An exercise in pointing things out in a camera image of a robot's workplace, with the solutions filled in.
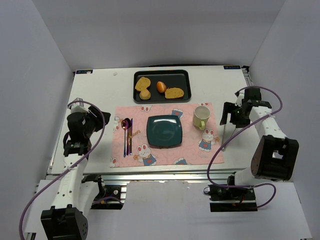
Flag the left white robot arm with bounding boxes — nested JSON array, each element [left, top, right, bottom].
[[40, 105, 111, 240]]

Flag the glossy orange bread bun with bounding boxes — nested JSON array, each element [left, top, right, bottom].
[[156, 81, 167, 93]]

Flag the metal tongs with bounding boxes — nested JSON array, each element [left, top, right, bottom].
[[221, 124, 236, 145]]

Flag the right blue table label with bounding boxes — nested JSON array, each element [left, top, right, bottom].
[[223, 65, 241, 70]]

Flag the iridescent spoon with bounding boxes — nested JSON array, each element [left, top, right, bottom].
[[121, 119, 127, 158]]

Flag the oval toasted bread slice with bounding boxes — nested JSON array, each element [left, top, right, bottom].
[[164, 87, 185, 99]]

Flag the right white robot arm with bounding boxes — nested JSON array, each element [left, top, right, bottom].
[[219, 86, 299, 188]]

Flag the round toasted bread slice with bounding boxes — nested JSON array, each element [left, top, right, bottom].
[[134, 76, 151, 92]]

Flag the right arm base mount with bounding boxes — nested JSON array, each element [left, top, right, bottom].
[[203, 175, 258, 213]]

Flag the pink bunny placemat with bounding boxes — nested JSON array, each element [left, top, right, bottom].
[[110, 102, 221, 168]]

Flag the iridescent knife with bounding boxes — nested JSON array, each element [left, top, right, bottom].
[[126, 118, 133, 156]]

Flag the dark teal square plate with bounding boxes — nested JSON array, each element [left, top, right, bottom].
[[146, 115, 183, 148]]

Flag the small round bread roll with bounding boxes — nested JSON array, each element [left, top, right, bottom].
[[139, 89, 151, 101]]

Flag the blue table label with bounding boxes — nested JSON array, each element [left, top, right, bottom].
[[75, 69, 93, 75], [223, 65, 241, 70]]

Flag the pale green mug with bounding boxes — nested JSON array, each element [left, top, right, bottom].
[[192, 105, 211, 130]]

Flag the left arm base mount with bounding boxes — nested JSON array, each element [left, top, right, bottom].
[[81, 174, 123, 210]]

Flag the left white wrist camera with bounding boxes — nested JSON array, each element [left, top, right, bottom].
[[67, 97, 89, 114]]

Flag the left blue table label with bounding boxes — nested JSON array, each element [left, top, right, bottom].
[[75, 69, 93, 75]]

